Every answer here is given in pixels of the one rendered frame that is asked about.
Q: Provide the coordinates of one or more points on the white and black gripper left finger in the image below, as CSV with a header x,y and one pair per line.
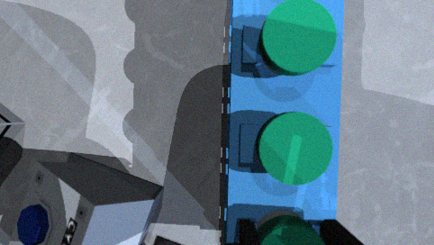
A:
x,y
248,233

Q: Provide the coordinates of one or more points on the grey key housing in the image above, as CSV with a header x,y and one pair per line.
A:
x,y
83,202

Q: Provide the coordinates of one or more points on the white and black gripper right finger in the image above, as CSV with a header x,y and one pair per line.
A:
x,y
334,233

